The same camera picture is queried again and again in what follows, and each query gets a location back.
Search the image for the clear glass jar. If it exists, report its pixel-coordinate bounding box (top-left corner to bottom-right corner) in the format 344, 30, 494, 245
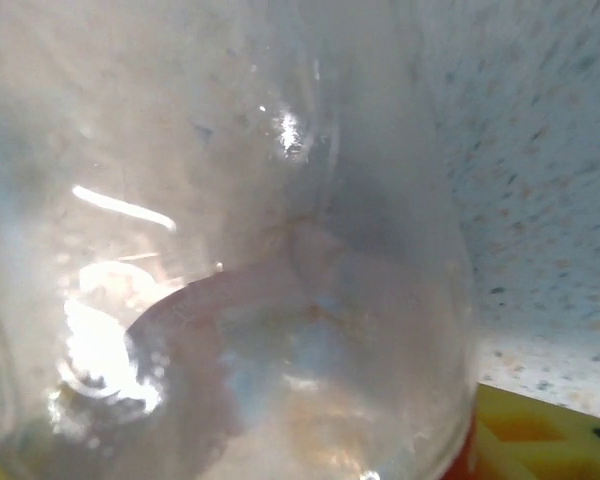
0, 0, 481, 480

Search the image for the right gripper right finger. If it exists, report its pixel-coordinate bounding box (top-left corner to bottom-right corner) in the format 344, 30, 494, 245
459, 383, 600, 480

